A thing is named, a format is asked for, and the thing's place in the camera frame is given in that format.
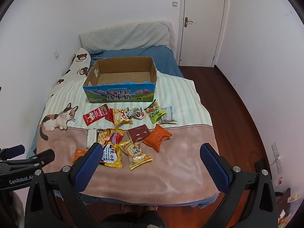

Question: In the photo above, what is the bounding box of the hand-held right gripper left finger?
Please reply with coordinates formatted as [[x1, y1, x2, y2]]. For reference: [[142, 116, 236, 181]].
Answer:
[[25, 142, 104, 228]]

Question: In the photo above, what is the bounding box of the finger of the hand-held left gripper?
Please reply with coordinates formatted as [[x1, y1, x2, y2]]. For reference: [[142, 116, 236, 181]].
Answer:
[[0, 149, 56, 171], [0, 144, 25, 161]]

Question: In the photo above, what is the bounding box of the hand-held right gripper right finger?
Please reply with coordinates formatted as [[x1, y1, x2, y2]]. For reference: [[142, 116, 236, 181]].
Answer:
[[200, 143, 278, 228]]

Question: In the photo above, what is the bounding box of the maroon snack packet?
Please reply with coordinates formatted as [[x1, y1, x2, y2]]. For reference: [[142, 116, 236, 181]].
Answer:
[[126, 124, 151, 143]]

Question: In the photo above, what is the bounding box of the white barcode snack packet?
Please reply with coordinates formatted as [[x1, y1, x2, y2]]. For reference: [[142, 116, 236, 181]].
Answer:
[[159, 106, 177, 125]]

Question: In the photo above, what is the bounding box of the printed cardboard box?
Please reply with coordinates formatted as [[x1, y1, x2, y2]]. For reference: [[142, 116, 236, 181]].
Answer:
[[83, 56, 158, 104]]

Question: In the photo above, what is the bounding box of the small orange snack packet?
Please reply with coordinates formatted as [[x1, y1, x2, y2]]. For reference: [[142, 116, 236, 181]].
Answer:
[[71, 148, 88, 163]]

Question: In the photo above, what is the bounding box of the yellow red white snack packet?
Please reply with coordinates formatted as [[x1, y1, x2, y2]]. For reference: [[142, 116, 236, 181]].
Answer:
[[99, 143, 123, 169]]

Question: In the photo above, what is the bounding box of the silver white snack packet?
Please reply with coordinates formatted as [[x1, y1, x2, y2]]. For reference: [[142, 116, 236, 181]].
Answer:
[[86, 128, 101, 148]]

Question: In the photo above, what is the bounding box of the red yellow noodle snack packet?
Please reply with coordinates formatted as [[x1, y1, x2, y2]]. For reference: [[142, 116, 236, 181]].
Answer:
[[97, 128, 125, 148]]

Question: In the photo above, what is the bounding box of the cat print striped blanket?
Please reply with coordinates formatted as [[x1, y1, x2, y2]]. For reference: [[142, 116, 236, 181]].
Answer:
[[36, 71, 219, 202]]

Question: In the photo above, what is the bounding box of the yellow bun snack packet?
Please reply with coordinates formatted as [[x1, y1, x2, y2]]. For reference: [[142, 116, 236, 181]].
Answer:
[[120, 140, 153, 171]]

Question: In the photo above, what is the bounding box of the yellow panda snack packet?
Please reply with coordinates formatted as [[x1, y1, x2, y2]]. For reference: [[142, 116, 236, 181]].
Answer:
[[112, 108, 134, 128]]

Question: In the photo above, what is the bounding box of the orange brick-pattern snack packet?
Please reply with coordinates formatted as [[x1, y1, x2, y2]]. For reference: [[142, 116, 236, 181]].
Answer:
[[142, 124, 173, 153]]

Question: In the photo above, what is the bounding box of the white pink snack packet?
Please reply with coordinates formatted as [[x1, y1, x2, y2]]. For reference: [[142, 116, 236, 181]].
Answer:
[[129, 106, 146, 120]]

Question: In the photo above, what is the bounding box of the green snack packet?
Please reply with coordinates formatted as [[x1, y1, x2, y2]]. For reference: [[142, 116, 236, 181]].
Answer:
[[148, 108, 167, 124]]

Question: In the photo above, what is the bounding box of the clear bag of colourful candy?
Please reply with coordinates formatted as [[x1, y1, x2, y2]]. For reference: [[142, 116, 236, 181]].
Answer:
[[144, 99, 160, 113]]

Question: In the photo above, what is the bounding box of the bear print pillow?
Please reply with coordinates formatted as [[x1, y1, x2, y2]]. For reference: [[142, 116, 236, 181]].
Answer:
[[51, 47, 92, 97]]

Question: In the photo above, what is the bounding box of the blue bed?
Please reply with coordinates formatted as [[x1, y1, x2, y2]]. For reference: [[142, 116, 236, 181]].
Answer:
[[27, 45, 184, 211]]

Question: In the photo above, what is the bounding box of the grey dotted pillow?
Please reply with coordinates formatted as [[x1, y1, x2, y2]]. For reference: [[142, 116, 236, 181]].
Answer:
[[79, 21, 172, 53]]

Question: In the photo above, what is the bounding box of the white door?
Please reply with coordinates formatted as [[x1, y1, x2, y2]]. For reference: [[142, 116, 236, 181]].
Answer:
[[179, 0, 230, 68]]

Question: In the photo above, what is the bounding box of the black charger with cable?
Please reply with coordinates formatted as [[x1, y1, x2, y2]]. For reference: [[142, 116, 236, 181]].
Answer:
[[249, 150, 269, 172]]

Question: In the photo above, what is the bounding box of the white wall outlet strip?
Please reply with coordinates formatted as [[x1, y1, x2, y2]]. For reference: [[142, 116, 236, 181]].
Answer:
[[271, 142, 283, 174]]

